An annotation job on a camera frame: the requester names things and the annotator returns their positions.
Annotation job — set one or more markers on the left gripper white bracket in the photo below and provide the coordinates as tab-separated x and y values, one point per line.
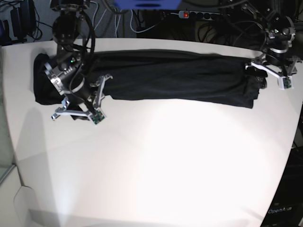
283	71

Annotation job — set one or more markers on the black OpenArm base unit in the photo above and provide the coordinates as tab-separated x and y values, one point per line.
286	209

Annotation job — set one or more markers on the black long-sleeve T-shirt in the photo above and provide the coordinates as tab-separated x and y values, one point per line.
166	74

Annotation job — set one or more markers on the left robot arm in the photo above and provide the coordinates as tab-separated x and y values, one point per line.
271	27

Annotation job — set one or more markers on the white power strip red switch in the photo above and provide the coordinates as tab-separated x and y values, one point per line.
199	15

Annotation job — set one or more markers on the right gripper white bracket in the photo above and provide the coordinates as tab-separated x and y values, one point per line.
84	102

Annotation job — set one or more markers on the blue box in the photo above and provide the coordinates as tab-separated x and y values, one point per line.
148	4

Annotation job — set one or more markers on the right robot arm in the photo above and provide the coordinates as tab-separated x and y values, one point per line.
68	70

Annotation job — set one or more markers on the black power brick on floor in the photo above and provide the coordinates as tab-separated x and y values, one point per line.
23	19

